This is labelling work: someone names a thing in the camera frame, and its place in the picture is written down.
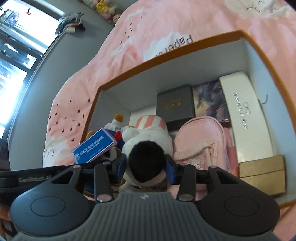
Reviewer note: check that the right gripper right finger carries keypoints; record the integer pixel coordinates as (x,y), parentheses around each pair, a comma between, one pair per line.
(184,176)

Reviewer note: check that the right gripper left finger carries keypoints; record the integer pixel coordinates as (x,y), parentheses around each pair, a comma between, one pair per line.
(107,173)

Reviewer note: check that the blue ocean park tag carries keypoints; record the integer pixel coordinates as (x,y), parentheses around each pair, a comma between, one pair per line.
(93,147)

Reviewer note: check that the pink mini backpack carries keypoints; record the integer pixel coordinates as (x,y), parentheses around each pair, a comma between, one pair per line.
(204,142)

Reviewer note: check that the white plush toy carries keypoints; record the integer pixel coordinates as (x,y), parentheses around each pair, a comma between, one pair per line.
(146,146)

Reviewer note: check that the black textured gift box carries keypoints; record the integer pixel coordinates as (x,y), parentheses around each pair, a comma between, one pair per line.
(176,106)

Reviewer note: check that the white glasses case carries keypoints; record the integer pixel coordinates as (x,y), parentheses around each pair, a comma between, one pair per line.
(251,134)

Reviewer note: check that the illustrated card pack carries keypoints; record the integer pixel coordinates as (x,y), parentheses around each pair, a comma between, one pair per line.
(209,100)

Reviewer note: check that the gold cardboard box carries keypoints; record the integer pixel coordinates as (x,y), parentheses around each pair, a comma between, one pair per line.
(263,175)

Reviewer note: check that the orange cardboard box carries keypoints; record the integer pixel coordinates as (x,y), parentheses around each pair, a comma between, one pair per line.
(134,93)

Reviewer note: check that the pink patterned duvet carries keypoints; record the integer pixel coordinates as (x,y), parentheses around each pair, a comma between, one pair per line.
(160,45)

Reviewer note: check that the clothes pile on windowsill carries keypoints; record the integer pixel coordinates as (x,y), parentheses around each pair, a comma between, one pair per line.
(69,23)

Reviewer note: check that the window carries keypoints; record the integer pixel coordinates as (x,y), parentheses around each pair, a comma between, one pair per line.
(27,31)

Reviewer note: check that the clear tube of plushies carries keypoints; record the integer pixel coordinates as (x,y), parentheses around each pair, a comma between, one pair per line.
(108,10)

